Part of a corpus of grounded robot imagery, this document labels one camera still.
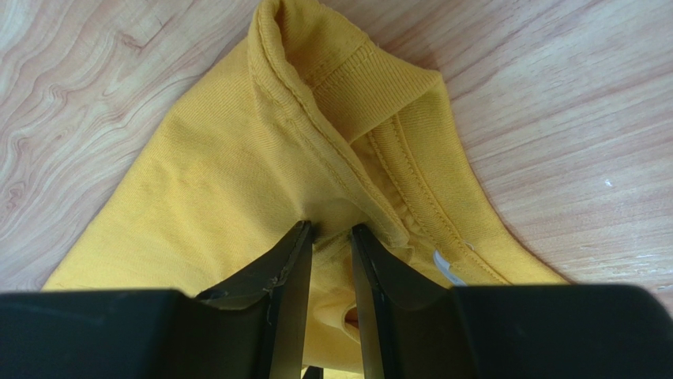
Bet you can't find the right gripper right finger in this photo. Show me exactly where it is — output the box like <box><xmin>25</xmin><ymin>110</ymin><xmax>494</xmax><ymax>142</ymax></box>
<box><xmin>352</xmin><ymin>224</ymin><xmax>463</xmax><ymax>378</ymax></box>

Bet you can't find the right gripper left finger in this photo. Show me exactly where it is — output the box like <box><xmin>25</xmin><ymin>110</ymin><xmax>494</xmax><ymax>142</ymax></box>
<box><xmin>183</xmin><ymin>221</ymin><xmax>313</xmax><ymax>378</ymax></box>

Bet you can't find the yellow t shirt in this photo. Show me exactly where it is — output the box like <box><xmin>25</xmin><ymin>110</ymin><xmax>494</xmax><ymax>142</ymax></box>
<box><xmin>44</xmin><ymin>1</ymin><xmax>562</xmax><ymax>373</ymax></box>

